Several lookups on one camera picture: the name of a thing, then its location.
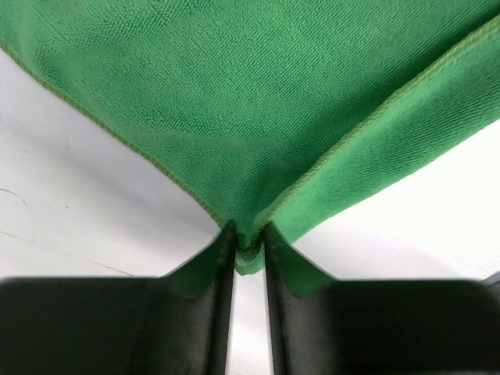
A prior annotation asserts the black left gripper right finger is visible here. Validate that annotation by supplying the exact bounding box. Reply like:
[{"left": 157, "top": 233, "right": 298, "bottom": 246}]
[{"left": 262, "top": 224, "right": 499, "bottom": 374}]

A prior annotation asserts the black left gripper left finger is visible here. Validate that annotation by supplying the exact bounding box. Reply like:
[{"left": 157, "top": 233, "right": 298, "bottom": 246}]
[{"left": 1, "top": 222, "right": 237, "bottom": 374}]

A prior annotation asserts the green microfiber towel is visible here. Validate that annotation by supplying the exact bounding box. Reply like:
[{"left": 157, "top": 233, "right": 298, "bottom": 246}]
[{"left": 1, "top": 1, "right": 499, "bottom": 275}]

